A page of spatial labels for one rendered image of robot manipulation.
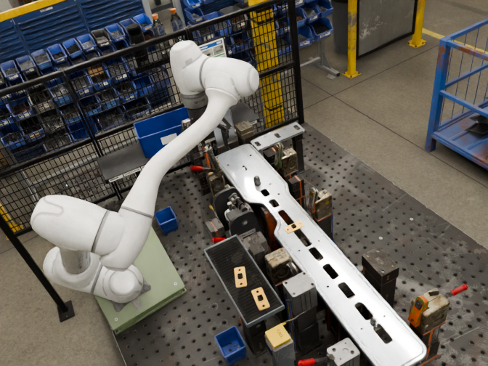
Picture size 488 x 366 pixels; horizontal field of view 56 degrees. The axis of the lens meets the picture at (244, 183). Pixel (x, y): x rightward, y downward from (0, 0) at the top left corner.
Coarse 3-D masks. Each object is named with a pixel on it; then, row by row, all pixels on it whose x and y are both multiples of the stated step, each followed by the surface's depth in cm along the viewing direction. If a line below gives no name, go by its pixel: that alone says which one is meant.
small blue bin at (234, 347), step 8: (232, 328) 188; (216, 336) 186; (224, 336) 188; (232, 336) 191; (240, 336) 184; (224, 344) 191; (232, 344) 191; (240, 344) 190; (224, 352) 189; (232, 352) 179; (240, 352) 182; (232, 360) 183
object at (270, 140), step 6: (288, 126) 250; (300, 126) 249; (270, 132) 249; (276, 132) 248; (282, 132) 247; (288, 132) 246; (294, 132) 245; (300, 132) 245; (258, 138) 246; (264, 138) 246; (270, 138) 245; (276, 138) 244; (282, 138) 243; (288, 138) 243; (252, 144) 243; (264, 144) 242; (270, 144) 241; (276, 144) 242
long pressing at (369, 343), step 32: (224, 160) 236; (256, 160) 232; (256, 192) 214; (288, 192) 212; (320, 288) 170; (352, 288) 168; (352, 320) 159; (384, 320) 157; (384, 352) 148; (416, 352) 147
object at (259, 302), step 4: (256, 288) 155; (260, 288) 155; (252, 292) 154; (260, 292) 153; (256, 296) 152; (260, 296) 152; (264, 296) 152; (256, 300) 151; (260, 300) 151; (264, 300) 151; (256, 304) 150; (260, 304) 150; (264, 304) 150; (268, 304) 149; (260, 308) 149; (264, 308) 149
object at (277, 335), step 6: (270, 330) 143; (276, 330) 142; (282, 330) 142; (270, 336) 141; (276, 336) 141; (282, 336) 141; (288, 336) 140; (270, 342) 140; (276, 342) 139; (282, 342) 139
